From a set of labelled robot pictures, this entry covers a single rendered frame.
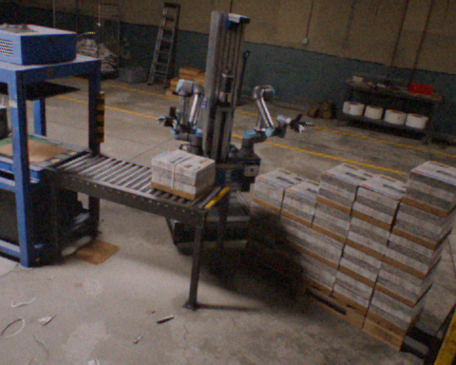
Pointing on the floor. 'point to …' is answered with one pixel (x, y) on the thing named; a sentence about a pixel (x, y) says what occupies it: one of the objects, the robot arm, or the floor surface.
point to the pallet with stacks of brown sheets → (186, 79)
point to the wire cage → (99, 45)
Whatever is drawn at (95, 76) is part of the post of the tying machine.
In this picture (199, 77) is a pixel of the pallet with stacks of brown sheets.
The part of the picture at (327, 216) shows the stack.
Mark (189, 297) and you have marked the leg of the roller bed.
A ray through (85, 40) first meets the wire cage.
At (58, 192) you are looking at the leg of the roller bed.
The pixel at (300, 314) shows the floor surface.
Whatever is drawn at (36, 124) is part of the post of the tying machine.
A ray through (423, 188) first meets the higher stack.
